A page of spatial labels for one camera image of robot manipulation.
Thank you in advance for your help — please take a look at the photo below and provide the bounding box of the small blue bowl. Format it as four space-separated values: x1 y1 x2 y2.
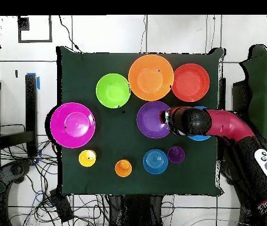
142 148 169 175

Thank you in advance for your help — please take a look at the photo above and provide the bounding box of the large blue bowl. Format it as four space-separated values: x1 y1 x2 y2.
186 106 212 142

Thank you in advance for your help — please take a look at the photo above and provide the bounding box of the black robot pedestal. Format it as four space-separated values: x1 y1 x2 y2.
108 194 163 226

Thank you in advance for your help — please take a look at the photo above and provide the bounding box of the black floor cable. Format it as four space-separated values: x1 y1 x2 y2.
58 15 82 53

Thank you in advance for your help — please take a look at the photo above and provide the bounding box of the orange cup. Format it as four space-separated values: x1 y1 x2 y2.
114 159 133 178

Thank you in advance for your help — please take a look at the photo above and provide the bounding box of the dark green table cloth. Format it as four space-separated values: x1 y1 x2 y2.
56 45 226 197

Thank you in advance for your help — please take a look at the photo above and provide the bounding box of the tangle of black cables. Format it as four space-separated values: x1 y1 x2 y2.
0 123 111 226

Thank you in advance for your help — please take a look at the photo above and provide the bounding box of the red bowl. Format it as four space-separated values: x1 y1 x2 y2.
171 62 211 103

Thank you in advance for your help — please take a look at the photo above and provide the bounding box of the black power strip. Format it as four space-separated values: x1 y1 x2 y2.
49 188 74 223

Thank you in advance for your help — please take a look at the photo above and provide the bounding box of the blue tape strip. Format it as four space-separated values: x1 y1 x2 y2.
26 72 41 90

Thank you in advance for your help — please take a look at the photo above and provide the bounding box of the large orange bowl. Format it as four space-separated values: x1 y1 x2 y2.
128 54 175 102

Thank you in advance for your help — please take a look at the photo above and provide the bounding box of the green bowl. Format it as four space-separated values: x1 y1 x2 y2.
95 73 131 109

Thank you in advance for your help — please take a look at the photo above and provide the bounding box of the purple bowl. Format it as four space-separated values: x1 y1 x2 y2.
136 101 172 139

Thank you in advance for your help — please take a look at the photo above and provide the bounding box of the purple cup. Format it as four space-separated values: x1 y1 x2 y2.
167 146 185 164

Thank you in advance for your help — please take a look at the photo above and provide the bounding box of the pink bowl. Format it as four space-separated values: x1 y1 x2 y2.
49 102 96 149

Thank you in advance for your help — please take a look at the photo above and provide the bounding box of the yellow cup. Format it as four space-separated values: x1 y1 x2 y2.
78 149 97 166

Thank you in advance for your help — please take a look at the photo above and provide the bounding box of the black metal stand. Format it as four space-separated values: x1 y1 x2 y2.
0 73 39 158

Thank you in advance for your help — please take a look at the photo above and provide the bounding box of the black square frame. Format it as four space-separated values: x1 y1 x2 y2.
17 15 53 44

